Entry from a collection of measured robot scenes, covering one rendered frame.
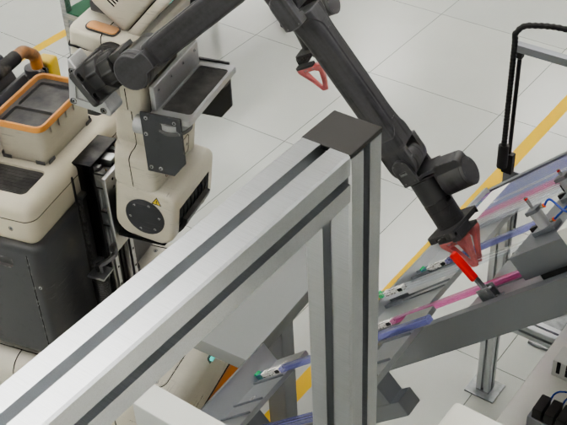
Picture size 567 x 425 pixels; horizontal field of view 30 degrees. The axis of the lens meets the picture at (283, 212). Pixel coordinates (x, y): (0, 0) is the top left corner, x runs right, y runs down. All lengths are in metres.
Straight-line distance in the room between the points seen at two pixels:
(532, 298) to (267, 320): 0.85
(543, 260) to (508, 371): 1.44
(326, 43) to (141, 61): 0.39
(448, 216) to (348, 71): 0.34
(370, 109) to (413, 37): 2.78
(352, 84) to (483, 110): 2.34
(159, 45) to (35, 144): 0.64
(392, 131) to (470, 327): 0.39
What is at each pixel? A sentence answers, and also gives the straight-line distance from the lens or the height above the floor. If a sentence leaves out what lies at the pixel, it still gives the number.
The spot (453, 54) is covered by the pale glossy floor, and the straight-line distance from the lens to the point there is 4.61.
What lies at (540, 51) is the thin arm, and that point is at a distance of 1.93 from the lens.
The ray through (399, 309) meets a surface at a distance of 2.21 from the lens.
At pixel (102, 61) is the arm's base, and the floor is 1.24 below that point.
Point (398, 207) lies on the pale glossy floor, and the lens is 3.72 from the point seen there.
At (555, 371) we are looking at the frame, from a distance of 2.32.
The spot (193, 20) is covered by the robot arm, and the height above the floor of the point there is 1.36.
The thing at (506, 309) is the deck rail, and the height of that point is 1.06.
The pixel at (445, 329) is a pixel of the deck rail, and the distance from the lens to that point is 1.92.
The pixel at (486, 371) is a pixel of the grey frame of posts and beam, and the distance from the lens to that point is 3.04.
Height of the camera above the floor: 2.30
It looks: 38 degrees down
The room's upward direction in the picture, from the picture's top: 3 degrees counter-clockwise
